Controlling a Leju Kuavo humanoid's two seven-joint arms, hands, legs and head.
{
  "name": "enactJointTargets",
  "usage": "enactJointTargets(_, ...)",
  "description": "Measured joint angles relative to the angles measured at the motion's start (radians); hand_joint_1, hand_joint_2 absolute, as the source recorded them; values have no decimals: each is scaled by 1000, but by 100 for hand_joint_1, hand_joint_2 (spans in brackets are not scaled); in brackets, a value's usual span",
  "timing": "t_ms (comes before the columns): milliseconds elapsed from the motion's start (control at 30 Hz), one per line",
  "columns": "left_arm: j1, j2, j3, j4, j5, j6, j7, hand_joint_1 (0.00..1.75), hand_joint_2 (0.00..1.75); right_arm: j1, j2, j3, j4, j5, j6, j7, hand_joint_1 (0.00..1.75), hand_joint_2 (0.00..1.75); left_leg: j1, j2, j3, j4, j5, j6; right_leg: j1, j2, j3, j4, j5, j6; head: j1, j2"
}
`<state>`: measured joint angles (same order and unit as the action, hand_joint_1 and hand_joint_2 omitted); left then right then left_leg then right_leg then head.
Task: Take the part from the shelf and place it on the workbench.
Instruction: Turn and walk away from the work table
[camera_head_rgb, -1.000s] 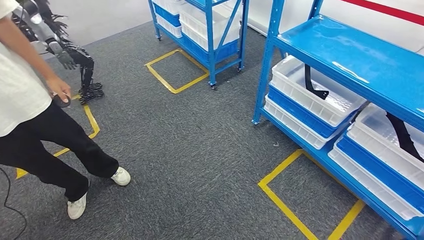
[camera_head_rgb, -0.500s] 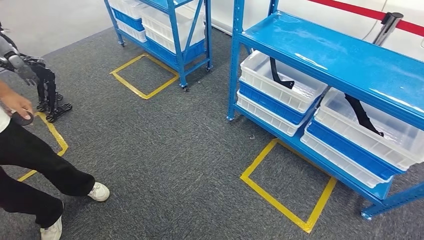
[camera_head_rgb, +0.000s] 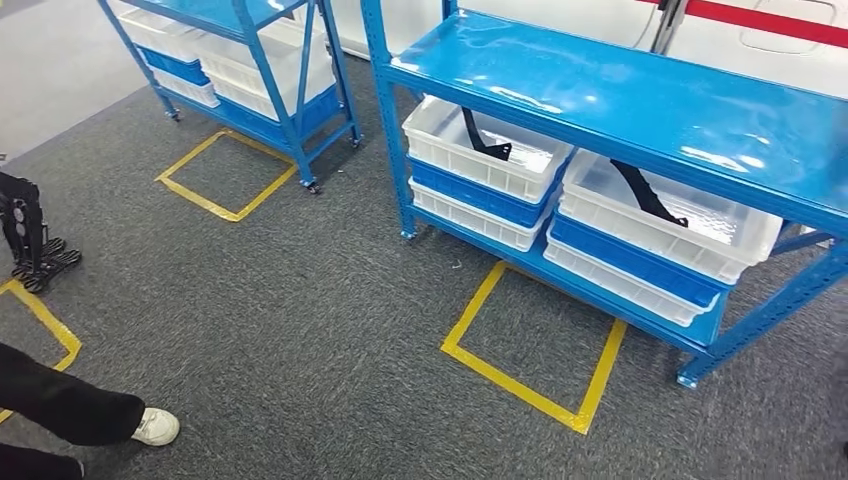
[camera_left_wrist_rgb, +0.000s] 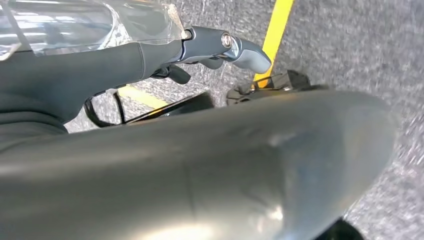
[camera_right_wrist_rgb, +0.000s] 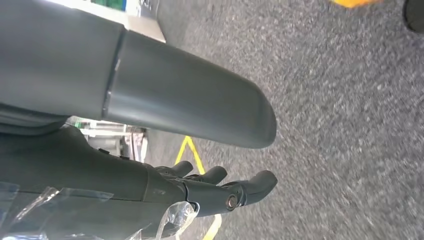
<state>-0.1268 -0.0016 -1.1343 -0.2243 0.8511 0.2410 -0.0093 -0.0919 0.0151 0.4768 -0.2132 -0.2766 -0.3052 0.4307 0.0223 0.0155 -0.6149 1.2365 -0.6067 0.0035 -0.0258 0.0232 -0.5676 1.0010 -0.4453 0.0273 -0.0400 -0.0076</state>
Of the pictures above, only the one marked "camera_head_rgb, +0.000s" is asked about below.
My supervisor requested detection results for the blue steel shelf rack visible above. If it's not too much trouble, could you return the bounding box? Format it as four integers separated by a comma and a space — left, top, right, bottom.
97, 0, 364, 195
360, 0, 848, 390

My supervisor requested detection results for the white plastic bin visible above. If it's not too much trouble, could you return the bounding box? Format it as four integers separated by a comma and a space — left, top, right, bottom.
117, 7, 207, 64
543, 228, 720, 329
198, 19, 336, 123
408, 178, 554, 253
559, 148, 784, 286
150, 66, 221, 109
402, 95, 574, 205

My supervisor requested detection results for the blue plastic bin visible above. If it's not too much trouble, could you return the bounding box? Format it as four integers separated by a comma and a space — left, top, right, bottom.
407, 157, 564, 230
549, 210, 730, 309
139, 46, 212, 87
218, 82, 342, 147

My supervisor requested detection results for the yellow floor tape square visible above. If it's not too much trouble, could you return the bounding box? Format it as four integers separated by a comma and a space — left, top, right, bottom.
155, 129, 299, 223
0, 278, 84, 425
440, 260, 627, 437

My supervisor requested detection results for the person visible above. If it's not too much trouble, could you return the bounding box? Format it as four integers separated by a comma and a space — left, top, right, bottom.
0, 341, 181, 480

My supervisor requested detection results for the small clear plastic box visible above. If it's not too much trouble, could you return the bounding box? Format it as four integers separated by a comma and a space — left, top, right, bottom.
800, 226, 835, 250

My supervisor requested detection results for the black humanoid robot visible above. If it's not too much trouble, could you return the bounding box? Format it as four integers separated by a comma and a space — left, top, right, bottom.
0, 170, 83, 295

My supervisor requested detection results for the black curved bracket part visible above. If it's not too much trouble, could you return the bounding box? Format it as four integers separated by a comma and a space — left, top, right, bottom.
461, 107, 513, 162
609, 158, 690, 229

